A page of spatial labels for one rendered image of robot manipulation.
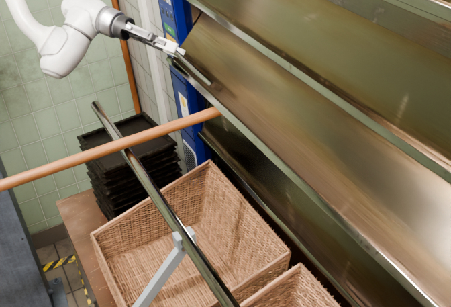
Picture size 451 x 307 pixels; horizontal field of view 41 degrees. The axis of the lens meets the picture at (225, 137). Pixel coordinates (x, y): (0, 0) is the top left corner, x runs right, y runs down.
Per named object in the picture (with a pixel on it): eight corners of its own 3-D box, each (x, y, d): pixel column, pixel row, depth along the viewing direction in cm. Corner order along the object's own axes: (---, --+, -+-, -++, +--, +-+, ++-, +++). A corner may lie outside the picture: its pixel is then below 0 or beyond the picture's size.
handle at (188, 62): (177, 54, 191) (180, 50, 190) (223, 95, 165) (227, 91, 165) (164, 46, 187) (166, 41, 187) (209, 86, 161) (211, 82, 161)
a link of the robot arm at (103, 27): (117, 12, 197) (131, 18, 196) (105, 37, 197) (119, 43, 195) (104, 1, 189) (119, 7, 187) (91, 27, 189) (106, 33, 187)
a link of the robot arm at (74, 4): (119, 14, 199) (98, 47, 197) (82, -2, 204) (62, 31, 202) (106, -3, 189) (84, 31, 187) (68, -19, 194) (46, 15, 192)
